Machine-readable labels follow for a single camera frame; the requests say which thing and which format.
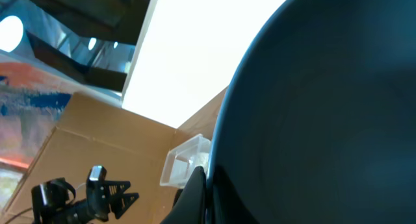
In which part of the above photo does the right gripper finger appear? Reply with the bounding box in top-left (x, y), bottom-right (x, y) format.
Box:
top-left (161, 166), bottom-right (206, 224)

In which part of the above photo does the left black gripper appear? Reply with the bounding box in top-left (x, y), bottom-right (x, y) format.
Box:
top-left (86, 180), bottom-right (139, 221)

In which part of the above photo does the white tissue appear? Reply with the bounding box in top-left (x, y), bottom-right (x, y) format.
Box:
top-left (190, 152), bottom-right (209, 169)

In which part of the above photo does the dark blue plate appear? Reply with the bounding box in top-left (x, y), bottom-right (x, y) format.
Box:
top-left (208, 0), bottom-right (415, 223)

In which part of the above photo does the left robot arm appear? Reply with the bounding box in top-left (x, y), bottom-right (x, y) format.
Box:
top-left (6, 178), bottom-right (140, 224)

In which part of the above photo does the clear plastic bin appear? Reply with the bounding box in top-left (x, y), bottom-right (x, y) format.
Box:
top-left (160, 134), bottom-right (211, 189)

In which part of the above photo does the brown cardboard box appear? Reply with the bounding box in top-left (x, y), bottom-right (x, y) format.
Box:
top-left (0, 92), bottom-right (183, 224)

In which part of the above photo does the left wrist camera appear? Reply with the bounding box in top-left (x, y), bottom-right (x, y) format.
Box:
top-left (88, 166), bottom-right (107, 181)

